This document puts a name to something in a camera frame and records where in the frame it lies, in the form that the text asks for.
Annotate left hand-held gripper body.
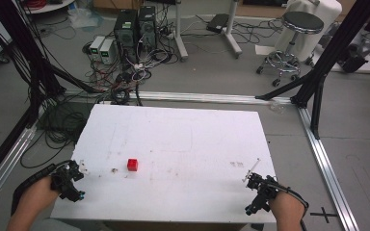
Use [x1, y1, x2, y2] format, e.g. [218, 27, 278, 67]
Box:
[49, 159, 87, 203]

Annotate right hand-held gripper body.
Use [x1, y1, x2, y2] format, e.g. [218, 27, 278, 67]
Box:
[244, 172, 281, 217]

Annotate red cube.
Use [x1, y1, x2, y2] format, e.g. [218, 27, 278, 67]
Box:
[126, 158, 139, 172]

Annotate person's left hand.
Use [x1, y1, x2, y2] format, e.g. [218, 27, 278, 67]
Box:
[21, 175, 63, 217]

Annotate person's right hand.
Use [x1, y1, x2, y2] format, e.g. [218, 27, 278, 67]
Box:
[267, 191, 306, 225]

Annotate white power supply unit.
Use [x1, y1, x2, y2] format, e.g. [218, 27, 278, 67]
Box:
[89, 35, 106, 63]
[99, 38, 116, 65]

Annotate white table stand legs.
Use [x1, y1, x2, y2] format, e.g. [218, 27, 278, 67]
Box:
[172, 0, 244, 63]

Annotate black computer tower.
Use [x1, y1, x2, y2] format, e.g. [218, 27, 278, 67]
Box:
[137, 5, 158, 51]
[113, 9, 139, 65]

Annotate flat black box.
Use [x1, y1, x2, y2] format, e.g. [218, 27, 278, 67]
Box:
[205, 13, 230, 35]

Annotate black round stool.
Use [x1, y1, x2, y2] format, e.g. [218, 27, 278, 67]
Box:
[255, 11, 326, 89]

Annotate white round table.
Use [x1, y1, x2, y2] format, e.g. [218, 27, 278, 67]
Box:
[21, 0, 76, 15]

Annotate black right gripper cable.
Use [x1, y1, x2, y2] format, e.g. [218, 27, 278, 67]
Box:
[268, 175, 310, 231]

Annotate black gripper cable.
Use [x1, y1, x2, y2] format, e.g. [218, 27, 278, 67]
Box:
[268, 175, 310, 231]
[10, 159, 73, 217]

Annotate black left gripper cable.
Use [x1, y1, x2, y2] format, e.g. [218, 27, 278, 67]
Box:
[10, 159, 73, 217]

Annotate coil of black cables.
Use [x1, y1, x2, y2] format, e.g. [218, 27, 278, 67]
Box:
[19, 100, 93, 170]

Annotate aluminium floor rail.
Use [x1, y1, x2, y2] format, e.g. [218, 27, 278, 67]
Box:
[62, 90, 294, 106]
[297, 106, 361, 231]
[0, 126, 39, 218]

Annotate tangle of floor cables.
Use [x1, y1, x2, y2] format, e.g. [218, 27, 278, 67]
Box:
[81, 41, 179, 107]

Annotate black metal frame post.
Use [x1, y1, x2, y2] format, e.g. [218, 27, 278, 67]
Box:
[254, 0, 370, 141]
[0, 0, 104, 128]

